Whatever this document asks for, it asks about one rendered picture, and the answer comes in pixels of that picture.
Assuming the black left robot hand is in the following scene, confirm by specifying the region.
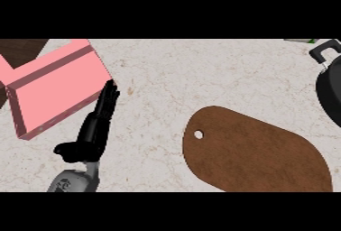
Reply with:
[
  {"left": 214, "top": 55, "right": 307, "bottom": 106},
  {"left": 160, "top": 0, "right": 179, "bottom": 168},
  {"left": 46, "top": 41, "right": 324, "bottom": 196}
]
[{"left": 53, "top": 79, "right": 121, "bottom": 164}]

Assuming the brown wooden cutting board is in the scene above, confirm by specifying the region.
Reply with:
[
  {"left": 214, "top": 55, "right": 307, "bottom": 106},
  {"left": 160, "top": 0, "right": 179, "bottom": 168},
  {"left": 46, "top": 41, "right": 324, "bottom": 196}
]
[{"left": 182, "top": 105, "right": 334, "bottom": 193}]

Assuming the black pot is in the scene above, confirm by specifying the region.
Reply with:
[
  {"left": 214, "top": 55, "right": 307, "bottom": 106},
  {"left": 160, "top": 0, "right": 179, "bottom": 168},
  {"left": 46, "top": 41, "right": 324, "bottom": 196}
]
[{"left": 307, "top": 39, "right": 341, "bottom": 128}]

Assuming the pink open drawer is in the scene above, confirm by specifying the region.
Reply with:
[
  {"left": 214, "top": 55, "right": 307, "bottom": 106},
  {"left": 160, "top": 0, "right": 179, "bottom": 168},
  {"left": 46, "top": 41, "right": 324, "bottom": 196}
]
[{"left": 0, "top": 39, "right": 117, "bottom": 142}]

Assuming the grey and green object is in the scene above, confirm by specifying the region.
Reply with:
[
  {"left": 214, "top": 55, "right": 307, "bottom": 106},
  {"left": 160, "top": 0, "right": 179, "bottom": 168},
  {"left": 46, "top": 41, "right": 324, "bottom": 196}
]
[{"left": 284, "top": 39, "right": 318, "bottom": 44}]

